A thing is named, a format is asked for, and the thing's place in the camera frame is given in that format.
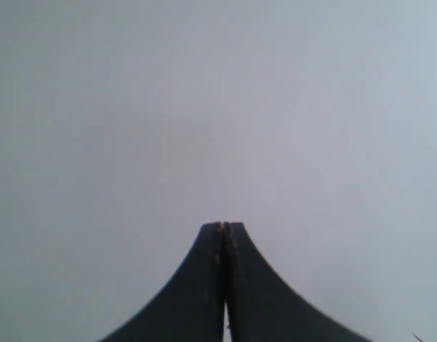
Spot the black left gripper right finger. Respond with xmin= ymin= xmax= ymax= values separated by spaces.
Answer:
xmin=223 ymin=222 xmax=368 ymax=342

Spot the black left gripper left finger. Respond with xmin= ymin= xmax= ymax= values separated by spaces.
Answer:
xmin=103 ymin=222 xmax=224 ymax=342

